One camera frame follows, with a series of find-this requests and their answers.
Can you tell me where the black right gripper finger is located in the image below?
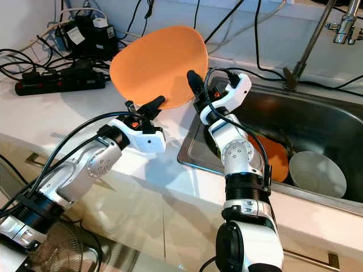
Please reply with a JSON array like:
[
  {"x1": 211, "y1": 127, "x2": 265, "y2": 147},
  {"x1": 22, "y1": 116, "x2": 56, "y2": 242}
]
[{"x1": 186, "y1": 69, "x2": 208, "y2": 105}]

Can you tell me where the orange plate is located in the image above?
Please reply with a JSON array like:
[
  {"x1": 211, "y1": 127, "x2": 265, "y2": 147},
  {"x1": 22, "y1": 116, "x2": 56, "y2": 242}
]
[{"x1": 109, "y1": 25, "x2": 209, "y2": 110}]

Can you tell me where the orange bowl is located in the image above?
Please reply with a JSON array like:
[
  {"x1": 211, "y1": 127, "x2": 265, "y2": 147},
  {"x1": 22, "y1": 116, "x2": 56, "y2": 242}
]
[{"x1": 247, "y1": 133, "x2": 290, "y2": 183}]

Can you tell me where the beige kitchen cabinet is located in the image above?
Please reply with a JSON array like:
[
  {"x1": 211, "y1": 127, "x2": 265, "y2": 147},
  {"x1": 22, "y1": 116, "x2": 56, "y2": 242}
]
[{"x1": 0, "y1": 130, "x2": 363, "y2": 272}]

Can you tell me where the black power adapter box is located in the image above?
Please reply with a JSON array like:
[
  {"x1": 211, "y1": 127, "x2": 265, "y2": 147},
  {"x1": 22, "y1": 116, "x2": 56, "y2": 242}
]
[{"x1": 60, "y1": 16, "x2": 120, "y2": 58}]

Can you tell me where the black power strip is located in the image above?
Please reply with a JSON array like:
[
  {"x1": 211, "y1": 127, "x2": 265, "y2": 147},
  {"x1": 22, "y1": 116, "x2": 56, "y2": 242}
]
[{"x1": 14, "y1": 71, "x2": 107, "y2": 96}]

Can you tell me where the stainless steel sink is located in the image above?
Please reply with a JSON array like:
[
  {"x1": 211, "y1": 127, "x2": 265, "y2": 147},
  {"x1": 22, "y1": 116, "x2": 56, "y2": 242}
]
[{"x1": 177, "y1": 76, "x2": 363, "y2": 216}]

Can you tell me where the dark metal pole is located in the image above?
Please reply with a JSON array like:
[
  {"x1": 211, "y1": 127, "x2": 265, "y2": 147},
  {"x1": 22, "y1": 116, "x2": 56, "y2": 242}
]
[{"x1": 284, "y1": 0, "x2": 338, "y2": 90}]

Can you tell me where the white bowl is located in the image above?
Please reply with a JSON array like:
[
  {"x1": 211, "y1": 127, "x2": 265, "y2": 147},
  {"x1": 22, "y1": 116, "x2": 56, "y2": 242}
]
[{"x1": 288, "y1": 151, "x2": 348, "y2": 198}]

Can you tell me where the chrome faucet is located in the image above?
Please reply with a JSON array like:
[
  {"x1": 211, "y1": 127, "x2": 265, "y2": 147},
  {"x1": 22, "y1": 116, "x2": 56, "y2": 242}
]
[{"x1": 324, "y1": 0, "x2": 363, "y2": 46}]

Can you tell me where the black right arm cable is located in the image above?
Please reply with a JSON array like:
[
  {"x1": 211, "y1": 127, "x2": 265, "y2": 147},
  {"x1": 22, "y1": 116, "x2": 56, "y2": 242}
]
[{"x1": 204, "y1": 67, "x2": 273, "y2": 193}]

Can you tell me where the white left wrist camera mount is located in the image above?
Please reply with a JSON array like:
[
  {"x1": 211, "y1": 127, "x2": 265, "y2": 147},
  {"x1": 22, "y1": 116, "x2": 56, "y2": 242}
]
[{"x1": 111, "y1": 118, "x2": 167, "y2": 154}]

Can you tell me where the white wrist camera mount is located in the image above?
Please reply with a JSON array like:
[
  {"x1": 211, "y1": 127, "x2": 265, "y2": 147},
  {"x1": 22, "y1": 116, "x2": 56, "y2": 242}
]
[
  {"x1": 199, "y1": 73, "x2": 253, "y2": 125},
  {"x1": 111, "y1": 118, "x2": 167, "y2": 154}
]

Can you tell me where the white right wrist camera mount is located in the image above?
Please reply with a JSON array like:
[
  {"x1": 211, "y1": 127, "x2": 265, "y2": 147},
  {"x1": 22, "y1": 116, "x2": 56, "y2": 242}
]
[{"x1": 199, "y1": 73, "x2": 253, "y2": 125}]

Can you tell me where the grey cable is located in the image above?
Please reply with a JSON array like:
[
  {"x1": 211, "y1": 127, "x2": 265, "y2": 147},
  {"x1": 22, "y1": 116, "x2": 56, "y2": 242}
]
[{"x1": 210, "y1": 0, "x2": 285, "y2": 40}]

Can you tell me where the white cable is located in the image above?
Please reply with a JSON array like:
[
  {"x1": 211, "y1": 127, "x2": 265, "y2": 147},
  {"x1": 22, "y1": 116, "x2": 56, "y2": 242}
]
[{"x1": 43, "y1": 8, "x2": 108, "y2": 46}]

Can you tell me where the wire fan guard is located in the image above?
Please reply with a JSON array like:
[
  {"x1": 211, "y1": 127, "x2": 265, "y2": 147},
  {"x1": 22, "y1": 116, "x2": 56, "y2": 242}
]
[{"x1": 28, "y1": 218, "x2": 91, "y2": 272}]

